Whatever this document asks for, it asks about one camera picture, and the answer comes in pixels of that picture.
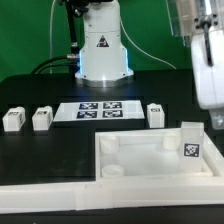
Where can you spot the white square tabletop part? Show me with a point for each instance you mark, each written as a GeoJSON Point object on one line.
{"type": "Point", "coordinates": [142, 154]}

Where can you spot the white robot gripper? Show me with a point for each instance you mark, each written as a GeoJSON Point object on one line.
{"type": "Point", "coordinates": [209, 80]}

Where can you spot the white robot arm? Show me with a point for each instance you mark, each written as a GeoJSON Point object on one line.
{"type": "Point", "coordinates": [104, 59]}

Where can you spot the black camera stand pole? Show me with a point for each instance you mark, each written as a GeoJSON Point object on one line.
{"type": "Point", "coordinates": [74, 9]}

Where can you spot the white L-shaped obstacle fence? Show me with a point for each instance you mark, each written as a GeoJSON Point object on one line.
{"type": "Point", "coordinates": [118, 193]}

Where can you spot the paper sheet with markers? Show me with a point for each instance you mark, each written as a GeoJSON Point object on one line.
{"type": "Point", "coordinates": [103, 110]}

